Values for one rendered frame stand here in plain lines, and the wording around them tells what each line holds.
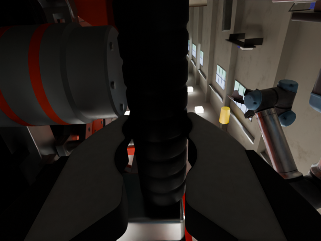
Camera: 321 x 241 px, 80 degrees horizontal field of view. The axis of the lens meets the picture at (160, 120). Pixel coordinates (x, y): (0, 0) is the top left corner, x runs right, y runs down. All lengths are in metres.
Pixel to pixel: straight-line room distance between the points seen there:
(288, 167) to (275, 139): 0.11
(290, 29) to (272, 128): 5.30
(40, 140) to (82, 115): 0.13
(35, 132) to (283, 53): 6.01
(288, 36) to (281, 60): 0.58
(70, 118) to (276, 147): 0.74
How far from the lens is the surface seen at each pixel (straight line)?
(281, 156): 0.86
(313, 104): 0.68
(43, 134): 0.39
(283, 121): 0.97
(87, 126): 0.54
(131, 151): 4.12
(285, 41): 6.08
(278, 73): 6.26
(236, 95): 1.15
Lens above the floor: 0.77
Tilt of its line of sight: 30 degrees up
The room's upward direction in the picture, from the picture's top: 176 degrees clockwise
